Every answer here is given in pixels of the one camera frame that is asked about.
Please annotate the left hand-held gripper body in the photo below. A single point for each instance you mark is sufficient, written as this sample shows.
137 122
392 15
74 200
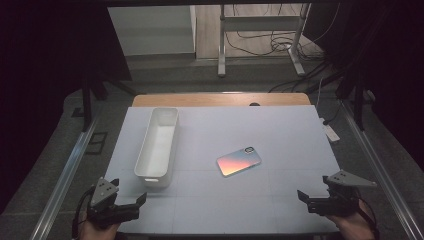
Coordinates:
104 195

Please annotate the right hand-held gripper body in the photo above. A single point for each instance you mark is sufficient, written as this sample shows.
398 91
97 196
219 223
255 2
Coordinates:
336 201

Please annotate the iridescent phone case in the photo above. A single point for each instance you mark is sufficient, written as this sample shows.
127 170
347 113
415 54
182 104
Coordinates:
238 161

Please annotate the person's right hand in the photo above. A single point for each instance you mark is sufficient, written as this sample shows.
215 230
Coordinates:
355 228

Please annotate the person's left hand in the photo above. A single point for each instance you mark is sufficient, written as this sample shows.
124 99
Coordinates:
98 233

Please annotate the white table mat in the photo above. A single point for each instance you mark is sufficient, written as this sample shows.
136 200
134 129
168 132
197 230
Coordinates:
266 206

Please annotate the white power strip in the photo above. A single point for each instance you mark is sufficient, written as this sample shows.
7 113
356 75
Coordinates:
330 131

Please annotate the white plastic storage bin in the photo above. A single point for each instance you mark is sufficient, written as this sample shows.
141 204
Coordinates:
156 150

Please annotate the black stand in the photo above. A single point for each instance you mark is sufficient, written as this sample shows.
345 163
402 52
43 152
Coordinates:
359 103
87 100

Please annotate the small black knob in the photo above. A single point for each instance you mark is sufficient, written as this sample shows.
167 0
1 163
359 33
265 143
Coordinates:
254 104

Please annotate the wooden table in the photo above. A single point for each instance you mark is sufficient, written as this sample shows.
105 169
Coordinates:
206 99

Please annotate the dark curtain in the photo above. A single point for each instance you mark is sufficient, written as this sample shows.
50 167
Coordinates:
393 66
43 83

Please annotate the white cabinet panel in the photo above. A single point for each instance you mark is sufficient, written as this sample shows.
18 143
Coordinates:
150 30

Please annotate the aluminium rail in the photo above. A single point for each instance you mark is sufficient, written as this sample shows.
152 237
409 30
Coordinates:
68 173
376 160

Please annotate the black floor frame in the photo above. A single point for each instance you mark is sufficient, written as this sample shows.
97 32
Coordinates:
96 142

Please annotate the grey metal stand frame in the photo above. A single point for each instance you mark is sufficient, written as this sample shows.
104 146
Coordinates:
221 43

